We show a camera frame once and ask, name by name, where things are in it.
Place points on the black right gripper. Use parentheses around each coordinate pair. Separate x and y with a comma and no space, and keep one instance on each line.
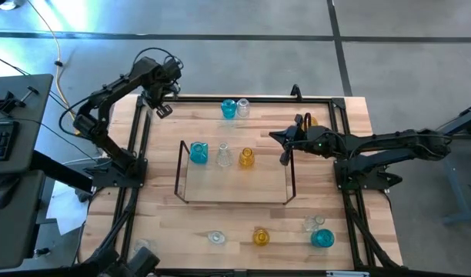
(316,140)

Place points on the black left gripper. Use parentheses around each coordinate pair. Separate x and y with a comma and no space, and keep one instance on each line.
(156,96)

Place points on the yellow diamond-pattern glass vase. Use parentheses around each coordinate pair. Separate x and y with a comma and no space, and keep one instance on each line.
(246,158)
(313,122)

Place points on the blue embossed glass vase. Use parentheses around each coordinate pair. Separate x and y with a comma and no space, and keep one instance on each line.
(199,153)

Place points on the small clear ribbed glass vase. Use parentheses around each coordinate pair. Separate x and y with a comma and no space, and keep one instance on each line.
(243,107)

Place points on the clear conical glass vase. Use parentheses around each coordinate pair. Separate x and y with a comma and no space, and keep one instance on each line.
(224,157)
(308,225)

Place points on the clear ribbed glass bottle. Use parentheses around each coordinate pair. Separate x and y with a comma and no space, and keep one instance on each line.
(141,244)

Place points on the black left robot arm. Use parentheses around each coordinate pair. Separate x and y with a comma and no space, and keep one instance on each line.
(120,86)

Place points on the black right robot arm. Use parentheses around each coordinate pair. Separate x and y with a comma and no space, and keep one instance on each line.
(393,140)

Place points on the black table clamp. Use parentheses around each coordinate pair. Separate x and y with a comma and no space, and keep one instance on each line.
(296,91)

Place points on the small blue glass bottle vase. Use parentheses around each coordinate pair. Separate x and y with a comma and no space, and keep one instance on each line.
(228,108)

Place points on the yellow ribbed glass vase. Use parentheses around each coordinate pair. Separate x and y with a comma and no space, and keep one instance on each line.
(261,237)

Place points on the round blue glass vase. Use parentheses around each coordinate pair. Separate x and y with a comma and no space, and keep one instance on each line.
(322,238)

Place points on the clear ribbed glass jar vase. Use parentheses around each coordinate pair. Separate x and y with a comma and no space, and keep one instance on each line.
(216,237)

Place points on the black support beam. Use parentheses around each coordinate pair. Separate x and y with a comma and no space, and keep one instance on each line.
(58,171)

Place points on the white paper sheet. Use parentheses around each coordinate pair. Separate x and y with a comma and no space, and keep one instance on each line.
(66,209)

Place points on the dark grey desk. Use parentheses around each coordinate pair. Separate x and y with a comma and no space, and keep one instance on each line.
(24,115)

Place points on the black desk clamp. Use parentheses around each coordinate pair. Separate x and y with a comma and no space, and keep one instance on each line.
(6,102)

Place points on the black keyboard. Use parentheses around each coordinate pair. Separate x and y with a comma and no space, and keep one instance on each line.
(1,140)

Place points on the black computer mouse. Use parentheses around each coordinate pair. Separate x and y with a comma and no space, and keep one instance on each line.
(2,192)

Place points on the wooden workbench blue legs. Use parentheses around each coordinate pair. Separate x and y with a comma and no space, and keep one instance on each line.
(460,217)

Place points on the silver frame bracket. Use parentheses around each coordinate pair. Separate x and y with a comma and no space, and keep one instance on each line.
(347,274)

